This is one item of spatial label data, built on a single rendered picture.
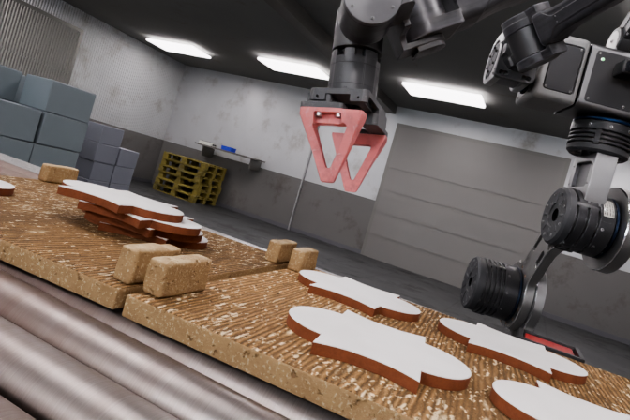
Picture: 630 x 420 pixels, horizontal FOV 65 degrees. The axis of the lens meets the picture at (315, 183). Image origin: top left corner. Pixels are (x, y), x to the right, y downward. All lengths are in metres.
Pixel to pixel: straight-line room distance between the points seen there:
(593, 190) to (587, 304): 8.18
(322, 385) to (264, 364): 0.04
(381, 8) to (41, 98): 4.59
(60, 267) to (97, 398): 0.16
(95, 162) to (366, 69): 6.11
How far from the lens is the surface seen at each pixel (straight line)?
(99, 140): 6.55
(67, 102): 5.01
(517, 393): 0.39
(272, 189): 10.74
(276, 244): 0.61
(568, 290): 9.38
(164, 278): 0.36
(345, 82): 0.55
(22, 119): 4.81
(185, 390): 0.30
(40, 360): 0.30
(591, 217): 1.25
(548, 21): 1.03
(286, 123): 10.87
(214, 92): 12.11
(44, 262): 0.42
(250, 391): 0.33
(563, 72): 1.26
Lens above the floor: 1.04
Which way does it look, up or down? level
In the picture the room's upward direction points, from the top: 16 degrees clockwise
